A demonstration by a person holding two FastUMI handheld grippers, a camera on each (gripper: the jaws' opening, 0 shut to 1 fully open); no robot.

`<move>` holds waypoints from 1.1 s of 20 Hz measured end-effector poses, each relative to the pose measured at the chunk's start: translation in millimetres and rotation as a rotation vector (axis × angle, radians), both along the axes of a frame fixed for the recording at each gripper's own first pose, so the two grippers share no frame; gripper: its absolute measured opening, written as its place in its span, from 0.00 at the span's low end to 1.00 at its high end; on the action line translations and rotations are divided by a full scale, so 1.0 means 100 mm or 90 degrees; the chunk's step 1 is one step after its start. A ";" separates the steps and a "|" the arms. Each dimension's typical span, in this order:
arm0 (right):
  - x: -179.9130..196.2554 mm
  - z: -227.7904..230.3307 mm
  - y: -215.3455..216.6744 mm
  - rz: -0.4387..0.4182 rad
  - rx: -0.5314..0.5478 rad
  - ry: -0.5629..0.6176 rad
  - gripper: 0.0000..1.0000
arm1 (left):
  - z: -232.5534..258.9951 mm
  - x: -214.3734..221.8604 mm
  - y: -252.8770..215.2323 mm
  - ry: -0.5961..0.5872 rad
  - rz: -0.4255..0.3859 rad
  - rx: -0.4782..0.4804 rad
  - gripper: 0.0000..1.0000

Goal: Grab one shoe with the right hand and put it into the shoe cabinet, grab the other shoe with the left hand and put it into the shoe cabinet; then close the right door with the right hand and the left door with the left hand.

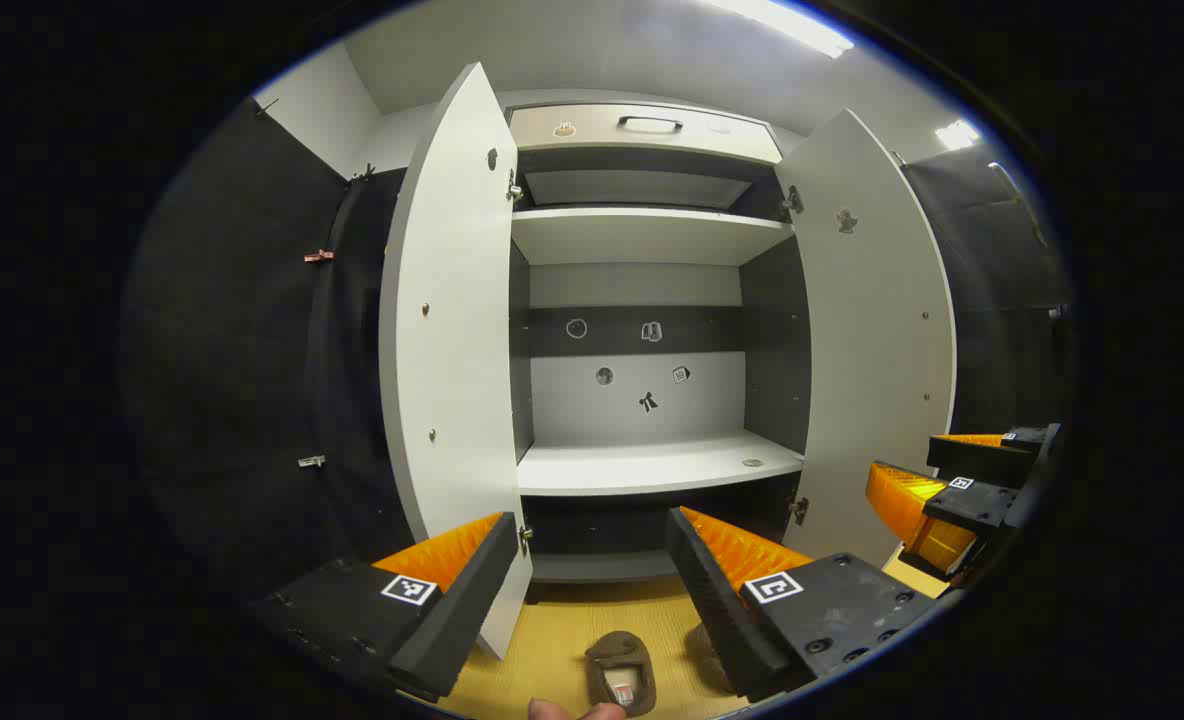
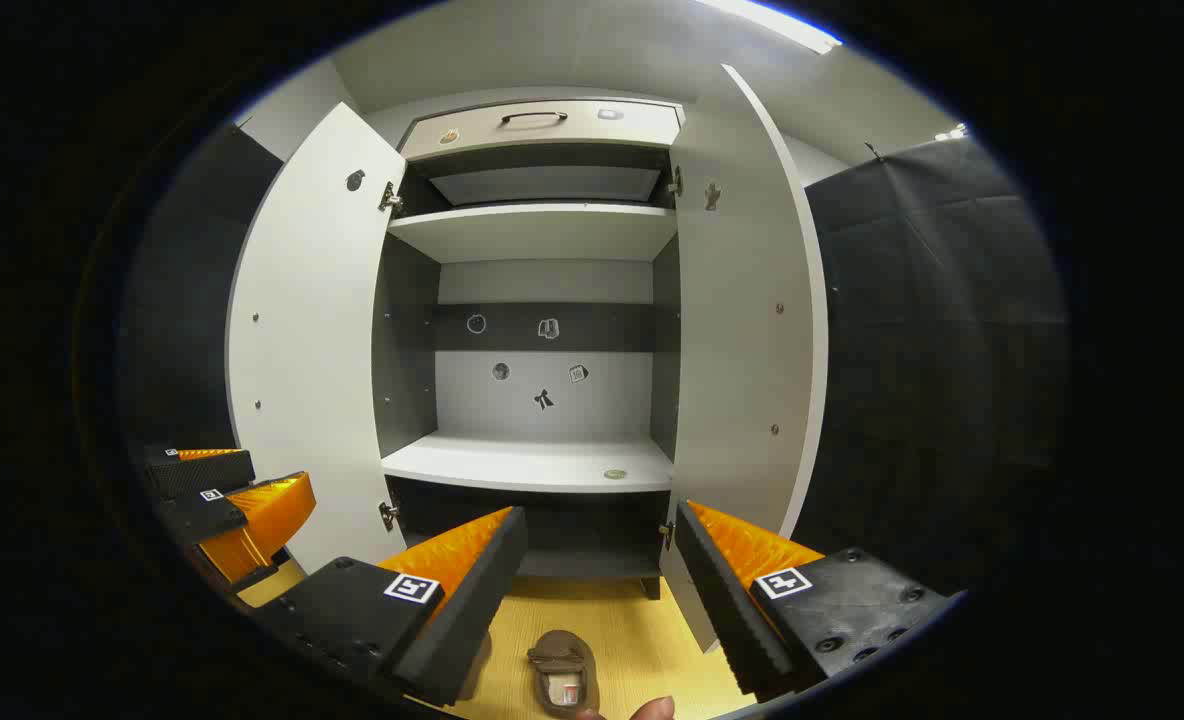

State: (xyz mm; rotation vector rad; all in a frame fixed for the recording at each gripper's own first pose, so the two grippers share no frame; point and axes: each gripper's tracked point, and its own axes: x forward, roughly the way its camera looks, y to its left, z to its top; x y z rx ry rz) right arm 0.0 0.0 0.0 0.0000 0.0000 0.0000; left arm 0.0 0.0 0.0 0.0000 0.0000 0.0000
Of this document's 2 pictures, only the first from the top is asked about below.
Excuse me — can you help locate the white cabinet door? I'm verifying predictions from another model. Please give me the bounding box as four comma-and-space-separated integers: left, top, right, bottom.
379, 62, 535, 661
774, 108, 956, 571

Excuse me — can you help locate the grey shoe cabinet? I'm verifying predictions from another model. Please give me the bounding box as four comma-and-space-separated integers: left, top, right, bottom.
507, 100, 813, 586

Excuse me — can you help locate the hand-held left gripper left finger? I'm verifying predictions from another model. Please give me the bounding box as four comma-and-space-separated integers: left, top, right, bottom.
250, 512, 520, 703

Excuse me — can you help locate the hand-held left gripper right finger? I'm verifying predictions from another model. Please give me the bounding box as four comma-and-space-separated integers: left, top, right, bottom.
665, 505, 945, 704

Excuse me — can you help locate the brown fuzzy shoe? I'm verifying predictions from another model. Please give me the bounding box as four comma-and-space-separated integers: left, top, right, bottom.
585, 630, 659, 717

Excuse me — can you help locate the black backdrop cloth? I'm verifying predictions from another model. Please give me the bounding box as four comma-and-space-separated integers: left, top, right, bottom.
122, 98, 415, 601
900, 140, 1075, 441

